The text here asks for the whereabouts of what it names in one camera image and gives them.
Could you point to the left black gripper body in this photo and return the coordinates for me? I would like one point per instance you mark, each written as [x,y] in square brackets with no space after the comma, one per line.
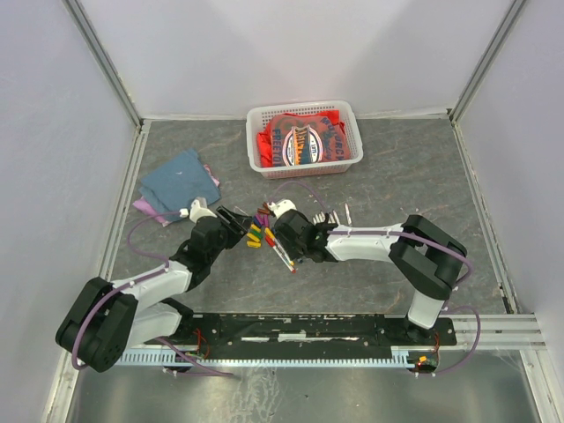
[227,239]

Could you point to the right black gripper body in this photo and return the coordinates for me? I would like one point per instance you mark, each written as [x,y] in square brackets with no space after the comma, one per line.
[293,249]

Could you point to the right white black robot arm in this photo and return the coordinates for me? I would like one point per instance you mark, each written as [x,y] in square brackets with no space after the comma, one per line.
[432,261]

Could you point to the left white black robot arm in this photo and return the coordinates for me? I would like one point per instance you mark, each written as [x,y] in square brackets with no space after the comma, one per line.
[109,317]

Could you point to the red cap marker pen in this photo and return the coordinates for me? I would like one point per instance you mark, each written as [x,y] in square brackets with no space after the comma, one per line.
[271,240]

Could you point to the blue folded cloth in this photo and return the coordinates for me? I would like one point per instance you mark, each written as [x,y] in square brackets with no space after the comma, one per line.
[175,184]

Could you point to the pink folded cloth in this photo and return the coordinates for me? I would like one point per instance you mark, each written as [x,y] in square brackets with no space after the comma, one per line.
[144,206]

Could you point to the white plastic basket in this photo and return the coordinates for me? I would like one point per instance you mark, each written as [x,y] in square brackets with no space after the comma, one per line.
[257,119]

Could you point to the orange printed t-shirt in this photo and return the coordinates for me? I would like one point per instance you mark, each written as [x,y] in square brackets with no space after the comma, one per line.
[290,140]

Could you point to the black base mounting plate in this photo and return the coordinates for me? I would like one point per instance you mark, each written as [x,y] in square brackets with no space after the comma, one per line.
[211,330]

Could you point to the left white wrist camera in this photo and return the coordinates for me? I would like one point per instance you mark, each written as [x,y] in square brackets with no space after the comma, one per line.
[198,210]

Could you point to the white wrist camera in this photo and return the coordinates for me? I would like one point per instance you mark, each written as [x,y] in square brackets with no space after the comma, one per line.
[281,207]
[198,210]

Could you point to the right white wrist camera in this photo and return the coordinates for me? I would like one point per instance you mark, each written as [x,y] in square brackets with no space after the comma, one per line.
[281,207]

